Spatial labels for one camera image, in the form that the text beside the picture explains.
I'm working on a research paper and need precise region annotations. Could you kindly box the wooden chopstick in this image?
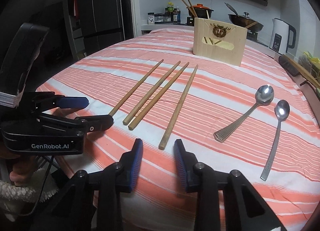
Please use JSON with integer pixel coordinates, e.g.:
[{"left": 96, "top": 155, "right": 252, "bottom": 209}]
[
  {"left": 123, "top": 61, "right": 181, "bottom": 126},
  {"left": 109, "top": 59, "right": 164, "bottom": 116},
  {"left": 123, "top": 62, "right": 189, "bottom": 130},
  {"left": 158, "top": 65, "right": 198, "bottom": 150}
]

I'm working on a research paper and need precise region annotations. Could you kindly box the left hand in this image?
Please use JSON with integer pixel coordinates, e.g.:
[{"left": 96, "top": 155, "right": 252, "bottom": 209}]
[{"left": 9, "top": 156, "right": 36, "bottom": 186}]

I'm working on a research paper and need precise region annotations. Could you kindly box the pink striped tablecloth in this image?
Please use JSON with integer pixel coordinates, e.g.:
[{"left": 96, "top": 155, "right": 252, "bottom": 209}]
[{"left": 39, "top": 29, "right": 319, "bottom": 230}]

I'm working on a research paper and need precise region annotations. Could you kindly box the slim steel spoon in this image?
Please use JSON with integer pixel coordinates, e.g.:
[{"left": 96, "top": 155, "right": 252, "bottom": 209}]
[{"left": 260, "top": 100, "right": 290, "bottom": 181}]

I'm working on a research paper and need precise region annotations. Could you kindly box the white spice jar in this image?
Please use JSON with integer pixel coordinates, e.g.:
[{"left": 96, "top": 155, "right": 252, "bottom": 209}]
[{"left": 148, "top": 12, "right": 155, "bottom": 24}]

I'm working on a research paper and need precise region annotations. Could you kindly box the green-capped condiment bottle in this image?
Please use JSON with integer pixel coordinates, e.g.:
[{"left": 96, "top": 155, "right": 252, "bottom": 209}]
[{"left": 165, "top": 2, "right": 174, "bottom": 22}]

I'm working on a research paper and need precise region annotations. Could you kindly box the chopstick in holder left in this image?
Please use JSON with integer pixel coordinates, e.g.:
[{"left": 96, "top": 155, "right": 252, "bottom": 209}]
[{"left": 181, "top": 0, "right": 197, "bottom": 17}]

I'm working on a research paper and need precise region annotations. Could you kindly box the wooden utensil holder box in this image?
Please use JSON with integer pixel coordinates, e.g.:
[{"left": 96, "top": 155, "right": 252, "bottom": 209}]
[{"left": 193, "top": 17, "right": 247, "bottom": 66}]

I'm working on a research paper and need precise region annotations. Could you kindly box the orange-lidded black clay pot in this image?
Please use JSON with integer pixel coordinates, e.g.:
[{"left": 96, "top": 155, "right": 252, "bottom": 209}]
[{"left": 193, "top": 3, "right": 214, "bottom": 19}]

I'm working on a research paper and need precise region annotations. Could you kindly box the yellow green snack bag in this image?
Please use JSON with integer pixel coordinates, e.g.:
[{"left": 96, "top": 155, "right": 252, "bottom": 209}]
[{"left": 298, "top": 51, "right": 319, "bottom": 78}]

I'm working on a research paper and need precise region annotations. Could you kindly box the white electric kettle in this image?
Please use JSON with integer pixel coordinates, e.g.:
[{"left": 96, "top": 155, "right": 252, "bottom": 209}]
[{"left": 269, "top": 18, "right": 297, "bottom": 55}]

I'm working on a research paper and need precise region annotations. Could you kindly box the black wok with lid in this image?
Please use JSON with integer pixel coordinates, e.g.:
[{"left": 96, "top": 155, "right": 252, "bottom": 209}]
[{"left": 225, "top": 2, "right": 264, "bottom": 32}]

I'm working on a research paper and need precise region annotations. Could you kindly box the wide-handled steel spoon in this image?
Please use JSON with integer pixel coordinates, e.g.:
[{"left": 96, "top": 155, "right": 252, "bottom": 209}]
[{"left": 213, "top": 84, "right": 274, "bottom": 143}]

